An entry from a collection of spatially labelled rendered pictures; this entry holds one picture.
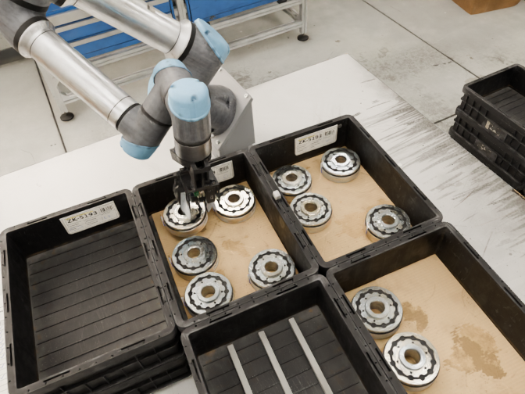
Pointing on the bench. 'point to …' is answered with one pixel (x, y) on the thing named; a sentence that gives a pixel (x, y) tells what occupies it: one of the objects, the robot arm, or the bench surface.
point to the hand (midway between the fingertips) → (197, 208)
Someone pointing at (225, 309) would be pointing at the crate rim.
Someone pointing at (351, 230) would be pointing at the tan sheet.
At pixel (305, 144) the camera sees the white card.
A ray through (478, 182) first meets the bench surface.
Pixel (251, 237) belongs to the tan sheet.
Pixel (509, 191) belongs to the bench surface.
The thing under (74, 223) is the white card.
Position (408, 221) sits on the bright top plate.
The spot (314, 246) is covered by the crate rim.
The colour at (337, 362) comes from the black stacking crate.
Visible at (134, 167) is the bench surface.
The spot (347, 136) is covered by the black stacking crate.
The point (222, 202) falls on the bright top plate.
